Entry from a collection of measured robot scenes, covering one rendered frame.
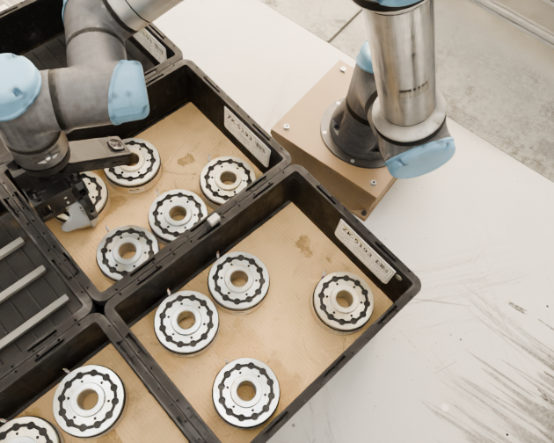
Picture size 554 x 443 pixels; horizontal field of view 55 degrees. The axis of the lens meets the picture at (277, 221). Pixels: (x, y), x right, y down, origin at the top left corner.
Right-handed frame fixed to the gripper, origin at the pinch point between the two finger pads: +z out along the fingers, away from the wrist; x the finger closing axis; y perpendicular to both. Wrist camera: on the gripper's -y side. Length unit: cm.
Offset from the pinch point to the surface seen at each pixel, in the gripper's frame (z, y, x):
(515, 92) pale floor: 85, -180, 0
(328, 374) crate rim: -6.4, -14.8, 46.8
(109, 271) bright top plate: -0.8, 2.7, 12.5
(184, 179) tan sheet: 2.1, -17.5, 3.0
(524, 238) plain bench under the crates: 15, -74, 49
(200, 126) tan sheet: 2.1, -26.8, -5.6
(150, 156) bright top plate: -1.1, -14.3, -2.9
